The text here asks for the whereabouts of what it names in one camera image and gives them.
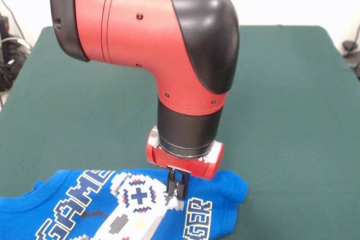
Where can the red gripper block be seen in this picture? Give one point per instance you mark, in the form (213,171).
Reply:
(182,164)

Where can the dark green tablecloth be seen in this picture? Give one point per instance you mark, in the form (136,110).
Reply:
(281,110)

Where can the blue printed shirt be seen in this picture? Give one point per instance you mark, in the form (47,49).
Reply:
(70,209)

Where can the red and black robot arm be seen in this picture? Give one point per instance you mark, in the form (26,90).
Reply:
(146,26)

